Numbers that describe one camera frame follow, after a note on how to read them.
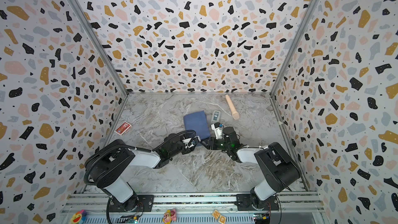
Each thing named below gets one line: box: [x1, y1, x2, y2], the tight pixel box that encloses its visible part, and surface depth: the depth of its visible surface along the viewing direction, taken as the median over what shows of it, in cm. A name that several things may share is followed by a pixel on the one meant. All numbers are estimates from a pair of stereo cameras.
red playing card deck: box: [114, 121, 133, 136], surface depth 102 cm
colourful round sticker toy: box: [70, 209, 87, 224], surface depth 70 cm
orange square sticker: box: [211, 208, 227, 224], surface depth 71 cm
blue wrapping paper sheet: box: [183, 110, 211, 140], surface depth 102 cm
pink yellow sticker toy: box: [162, 208, 177, 224], surface depth 69 cm
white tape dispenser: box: [211, 110, 221, 124], surface depth 105 cm
